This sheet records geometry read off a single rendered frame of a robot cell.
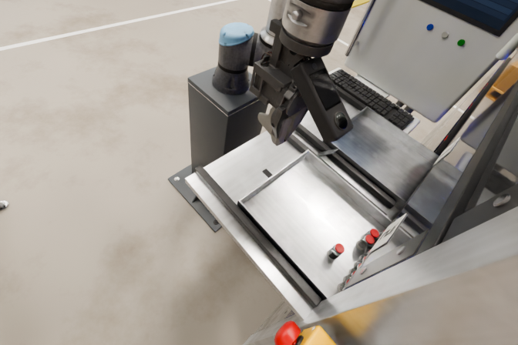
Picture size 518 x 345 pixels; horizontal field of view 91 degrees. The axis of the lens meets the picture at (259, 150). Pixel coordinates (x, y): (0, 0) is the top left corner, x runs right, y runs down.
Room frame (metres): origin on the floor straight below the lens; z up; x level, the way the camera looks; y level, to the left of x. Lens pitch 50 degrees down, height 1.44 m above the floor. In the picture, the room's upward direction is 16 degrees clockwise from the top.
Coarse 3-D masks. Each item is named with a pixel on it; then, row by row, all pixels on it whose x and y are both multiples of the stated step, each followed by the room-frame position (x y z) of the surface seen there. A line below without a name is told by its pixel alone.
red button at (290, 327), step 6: (288, 324) 0.06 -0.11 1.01; (294, 324) 0.07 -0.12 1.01; (282, 330) 0.05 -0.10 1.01; (288, 330) 0.06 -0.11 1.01; (294, 330) 0.06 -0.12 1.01; (300, 330) 0.06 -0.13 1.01; (276, 336) 0.05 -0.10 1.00; (282, 336) 0.05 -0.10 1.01; (288, 336) 0.05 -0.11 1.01; (294, 336) 0.05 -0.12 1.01; (276, 342) 0.04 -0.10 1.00; (282, 342) 0.04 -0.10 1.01; (288, 342) 0.04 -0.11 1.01; (294, 342) 0.05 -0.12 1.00
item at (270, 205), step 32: (320, 160) 0.47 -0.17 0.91; (256, 192) 0.33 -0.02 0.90; (288, 192) 0.36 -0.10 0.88; (320, 192) 0.39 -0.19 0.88; (352, 192) 0.40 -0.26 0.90; (256, 224) 0.25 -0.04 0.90; (288, 224) 0.28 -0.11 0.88; (320, 224) 0.30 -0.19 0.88; (352, 224) 0.32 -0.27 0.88; (384, 224) 0.34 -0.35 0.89; (288, 256) 0.19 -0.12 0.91; (320, 256) 0.22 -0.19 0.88; (352, 256) 0.24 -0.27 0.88; (320, 288) 0.15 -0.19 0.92
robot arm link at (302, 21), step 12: (288, 0) 0.32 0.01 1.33; (300, 0) 0.37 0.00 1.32; (288, 12) 0.32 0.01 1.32; (300, 12) 0.31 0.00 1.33; (312, 12) 0.30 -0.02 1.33; (324, 12) 0.30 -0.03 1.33; (336, 12) 0.31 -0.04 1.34; (348, 12) 0.33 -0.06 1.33; (288, 24) 0.31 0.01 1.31; (300, 24) 0.31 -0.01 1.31; (312, 24) 0.30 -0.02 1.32; (324, 24) 0.30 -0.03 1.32; (336, 24) 0.31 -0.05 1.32; (300, 36) 0.30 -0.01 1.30; (312, 36) 0.30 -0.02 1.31; (324, 36) 0.30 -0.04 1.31; (336, 36) 0.32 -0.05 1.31
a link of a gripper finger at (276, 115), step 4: (284, 104) 0.30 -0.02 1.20; (276, 108) 0.30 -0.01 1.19; (280, 108) 0.29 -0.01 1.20; (284, 108) 0.30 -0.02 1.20; (276, 112) 0.29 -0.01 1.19; (280, 112) 0.29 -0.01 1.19; (284, 112) 0.29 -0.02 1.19; (272, 116) 0.29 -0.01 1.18; (276, 116) 0.29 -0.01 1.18; (280, 116) 0.29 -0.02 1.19; (284, 116) 0.30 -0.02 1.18; (272, 120) 0.29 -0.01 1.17; (276, 120) 0.29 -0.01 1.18; (280, 120) 0.29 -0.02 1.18; (272, 124) 0.30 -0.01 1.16; (276, 124) 0.29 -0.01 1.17; (280, 124) 0.29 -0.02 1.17; (272, 128) 0.30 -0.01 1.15; (276, 128) 0.29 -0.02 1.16; (280, 128) 0.30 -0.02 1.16; (272, 132) 0.31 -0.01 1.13; (276, 132) 0.29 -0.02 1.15; (276, 136) 0.30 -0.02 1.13
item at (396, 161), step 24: (360, 120) 0.73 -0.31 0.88; (384, 120) 0.73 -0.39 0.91; (336, 144) 0.58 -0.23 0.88; (360, 144) 0.61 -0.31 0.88; (384, 144) 0.65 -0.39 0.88; (408, 144) 0.67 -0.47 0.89; (360, 168) 0.49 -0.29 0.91; (384, 168) 0.54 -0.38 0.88; (408, 168) 0.57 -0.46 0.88; (408, 192) 0.47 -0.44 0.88
